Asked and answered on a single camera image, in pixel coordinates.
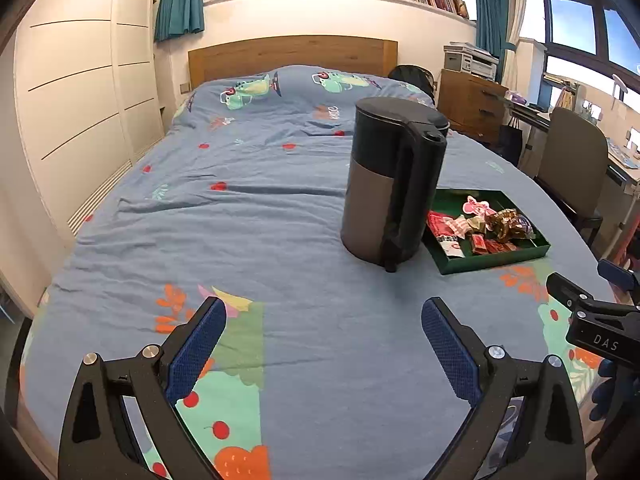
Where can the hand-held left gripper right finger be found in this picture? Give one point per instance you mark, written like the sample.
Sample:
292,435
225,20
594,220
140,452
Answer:
452,355

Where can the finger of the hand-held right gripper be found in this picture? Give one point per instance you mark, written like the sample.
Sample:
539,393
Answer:
570,292
622,275

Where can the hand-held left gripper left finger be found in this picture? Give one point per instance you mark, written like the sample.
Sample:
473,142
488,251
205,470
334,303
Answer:
195,355

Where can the green tray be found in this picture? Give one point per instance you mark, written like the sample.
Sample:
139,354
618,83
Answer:
500,261

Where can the dark red snack packet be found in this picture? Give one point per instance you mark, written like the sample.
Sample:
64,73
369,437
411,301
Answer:
502,248

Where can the blue and white snack packet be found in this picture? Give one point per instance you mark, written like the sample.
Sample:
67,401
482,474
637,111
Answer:
524,225

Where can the brown and gold snack packet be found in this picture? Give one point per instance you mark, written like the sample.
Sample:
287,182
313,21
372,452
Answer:
505,222

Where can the small red candy packet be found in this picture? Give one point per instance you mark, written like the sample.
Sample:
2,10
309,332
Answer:
478,244

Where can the olive green candy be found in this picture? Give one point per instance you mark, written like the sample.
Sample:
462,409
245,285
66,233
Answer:
477,224

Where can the red and white snack pouch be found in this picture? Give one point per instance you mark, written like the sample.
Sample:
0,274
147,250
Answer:
445,237

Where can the pink cartoon packet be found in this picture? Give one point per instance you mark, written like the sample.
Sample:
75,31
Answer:
475,206

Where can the pink and white candy wrapper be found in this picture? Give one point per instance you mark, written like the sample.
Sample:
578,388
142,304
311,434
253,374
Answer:
457,225

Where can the person's right hand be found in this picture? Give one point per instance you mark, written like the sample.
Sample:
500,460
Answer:
604,390

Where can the grey office chair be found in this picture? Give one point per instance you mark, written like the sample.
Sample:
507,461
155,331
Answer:
570,160

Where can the blue printed blanket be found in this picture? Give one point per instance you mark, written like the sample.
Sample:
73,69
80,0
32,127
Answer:
250,210

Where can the dark blue shopping bag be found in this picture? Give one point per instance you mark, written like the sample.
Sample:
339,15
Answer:
510,142

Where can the black electric kettle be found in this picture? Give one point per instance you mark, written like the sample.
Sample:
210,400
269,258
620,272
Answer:
375,185

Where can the desk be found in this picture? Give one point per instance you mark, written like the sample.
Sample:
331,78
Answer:
530,110

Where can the wooden dresser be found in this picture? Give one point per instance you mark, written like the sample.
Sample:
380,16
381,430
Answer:
470,100

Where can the white printer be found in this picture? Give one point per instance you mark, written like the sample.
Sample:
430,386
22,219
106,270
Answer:
470,62

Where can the black backpack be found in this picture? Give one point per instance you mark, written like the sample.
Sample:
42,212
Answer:
412,76

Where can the teal curtain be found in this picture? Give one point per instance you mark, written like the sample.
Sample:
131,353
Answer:
180,0
487,10

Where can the white wardrobe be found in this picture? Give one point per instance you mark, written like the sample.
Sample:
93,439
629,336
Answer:
75,85

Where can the wooden headboard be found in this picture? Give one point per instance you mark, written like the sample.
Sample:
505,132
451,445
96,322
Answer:
290,55

